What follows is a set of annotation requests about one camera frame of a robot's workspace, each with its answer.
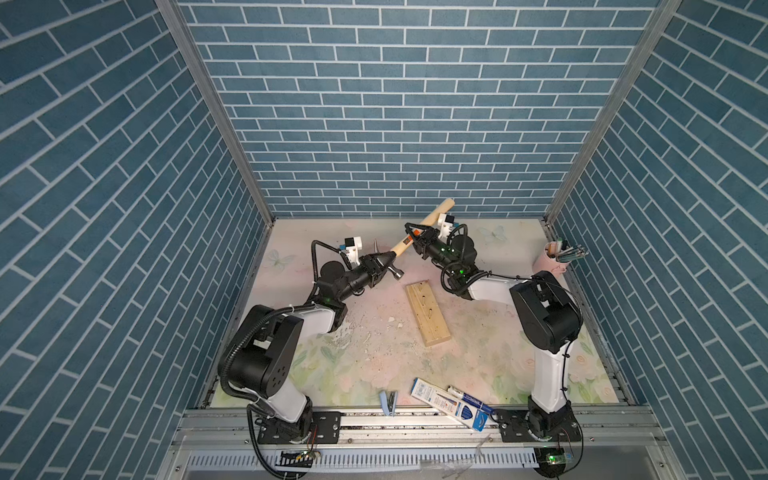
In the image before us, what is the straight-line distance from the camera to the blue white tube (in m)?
0.77

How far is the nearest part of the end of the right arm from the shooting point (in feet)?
2.70

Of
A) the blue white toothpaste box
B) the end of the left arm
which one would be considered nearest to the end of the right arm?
the end of the left arm

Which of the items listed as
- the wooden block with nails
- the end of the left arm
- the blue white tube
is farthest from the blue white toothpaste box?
the end of the left arm

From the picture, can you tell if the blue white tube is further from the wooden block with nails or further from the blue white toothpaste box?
the wooden block with nails

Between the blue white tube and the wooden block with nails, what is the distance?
5.4 inches

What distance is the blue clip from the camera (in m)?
0.77

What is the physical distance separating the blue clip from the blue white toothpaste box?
51mm

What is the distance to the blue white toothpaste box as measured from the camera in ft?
2.51

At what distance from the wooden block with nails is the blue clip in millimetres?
176

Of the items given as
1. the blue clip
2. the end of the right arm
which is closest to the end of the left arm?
the end of the right arm

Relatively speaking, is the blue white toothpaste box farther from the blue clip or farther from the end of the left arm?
the end of the left arm

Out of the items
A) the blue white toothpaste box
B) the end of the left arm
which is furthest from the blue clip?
the end of the left arm

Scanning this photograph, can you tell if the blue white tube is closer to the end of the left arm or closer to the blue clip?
the blue clip

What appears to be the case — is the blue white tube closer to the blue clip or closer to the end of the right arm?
the blue clip
